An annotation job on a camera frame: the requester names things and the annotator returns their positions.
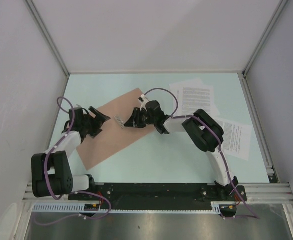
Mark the purple cable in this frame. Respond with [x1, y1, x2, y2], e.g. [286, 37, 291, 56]
[33, 96, 115, 226]
[142, 87, 261, 221]

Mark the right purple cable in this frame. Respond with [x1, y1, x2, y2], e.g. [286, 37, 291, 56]
[142, 87, 261, 221]

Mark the printed paper sheet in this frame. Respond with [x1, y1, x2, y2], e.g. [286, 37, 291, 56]
[179, 86, 214, 115]
[215, 118, 253, 161]

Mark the aluminium frame post right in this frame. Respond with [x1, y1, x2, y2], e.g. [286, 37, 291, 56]
[242, 0, 289, 76]

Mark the printed paper sheet top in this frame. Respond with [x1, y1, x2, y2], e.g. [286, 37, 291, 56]
[179, 86, 214, 115]

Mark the aluminium frame post left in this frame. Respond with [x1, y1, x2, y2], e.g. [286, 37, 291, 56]
[23, 0, 70, 77]

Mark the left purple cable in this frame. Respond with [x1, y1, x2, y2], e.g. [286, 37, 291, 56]
[33, 96, 115, 226]

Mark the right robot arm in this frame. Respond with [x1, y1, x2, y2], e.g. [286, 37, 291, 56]
[123, 97, 239, 201]

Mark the aluminium frame post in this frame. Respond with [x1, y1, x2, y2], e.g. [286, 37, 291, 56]
[242, 0, 289, 76]
[23, 0, 70, 77]

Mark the printed paper sheet under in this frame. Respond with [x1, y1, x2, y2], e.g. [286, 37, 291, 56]
[169, 78, 220, 117]

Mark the white cable duct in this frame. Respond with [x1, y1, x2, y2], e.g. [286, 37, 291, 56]
[32, 201, 240, 215]

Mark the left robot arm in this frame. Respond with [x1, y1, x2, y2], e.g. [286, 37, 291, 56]
[31, 106, 111, 200]

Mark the aluminium rail right side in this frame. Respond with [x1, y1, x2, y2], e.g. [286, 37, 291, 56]
[238, 73, 279, 184]

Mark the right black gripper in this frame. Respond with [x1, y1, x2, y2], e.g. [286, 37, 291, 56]
[124, 108, 157, 129]

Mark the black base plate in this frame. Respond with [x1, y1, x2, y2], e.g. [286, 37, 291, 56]
[68, 182, 247, 211]

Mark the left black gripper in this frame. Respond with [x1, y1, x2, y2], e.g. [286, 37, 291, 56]
[81, 107, 110, 138]

